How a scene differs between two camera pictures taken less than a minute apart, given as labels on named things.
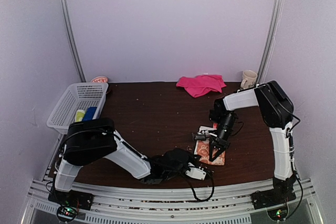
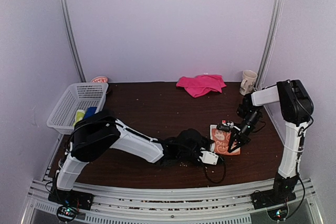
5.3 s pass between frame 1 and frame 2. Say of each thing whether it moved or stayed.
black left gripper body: moved
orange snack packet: moved
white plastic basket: stayed
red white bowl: stayed
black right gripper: moved
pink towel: stayed
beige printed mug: stayed
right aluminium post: stayed
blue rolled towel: stayed
